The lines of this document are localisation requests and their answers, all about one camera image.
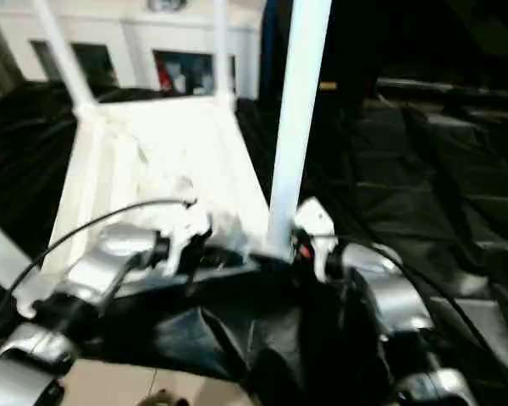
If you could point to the white plastic table top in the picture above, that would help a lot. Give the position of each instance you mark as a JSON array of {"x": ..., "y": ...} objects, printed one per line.
[{"x": 152, "y": 148}]

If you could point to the white plastic table leg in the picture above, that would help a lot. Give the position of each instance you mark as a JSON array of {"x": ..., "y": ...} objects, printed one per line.
[
  {"x": 221, "y": 51},
  {"x": 63, "y": 55},
  {"x": 296, "y": 127},
  {"x": 0, "y": 249}
]

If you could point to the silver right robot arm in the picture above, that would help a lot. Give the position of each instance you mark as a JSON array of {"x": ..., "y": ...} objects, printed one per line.
[{"x": 398, "y": 296}]

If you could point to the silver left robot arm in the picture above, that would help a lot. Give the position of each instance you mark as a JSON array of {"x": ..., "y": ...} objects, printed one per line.
[{"x": 97, "y": 262}]

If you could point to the black mat cloth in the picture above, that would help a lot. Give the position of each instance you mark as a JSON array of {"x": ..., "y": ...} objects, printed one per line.
[{"x": 427, "y": 169}]

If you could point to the grey metal bar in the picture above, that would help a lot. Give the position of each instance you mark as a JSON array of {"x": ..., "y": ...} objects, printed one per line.
[{"x": 448, "y": 88}]

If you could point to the white glass-door cabinet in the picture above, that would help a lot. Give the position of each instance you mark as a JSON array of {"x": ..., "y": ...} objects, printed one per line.
[{"x": 131, "y": 38}]

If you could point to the grey bundle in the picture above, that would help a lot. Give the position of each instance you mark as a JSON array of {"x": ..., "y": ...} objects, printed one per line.
[{"x": 167, "y": 5}]

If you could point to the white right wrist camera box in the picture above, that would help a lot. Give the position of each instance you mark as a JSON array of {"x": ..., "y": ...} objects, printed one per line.
[{"x": 315, "y": 217}]

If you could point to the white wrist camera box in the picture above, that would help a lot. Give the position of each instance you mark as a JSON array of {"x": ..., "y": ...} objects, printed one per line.
[
  {"x": 315, "y": 217},
  {"x": 186, "y": 232}
]

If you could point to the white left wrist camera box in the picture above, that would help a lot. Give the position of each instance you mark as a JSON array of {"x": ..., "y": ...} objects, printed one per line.
[{"x": 186, "y": 232}]

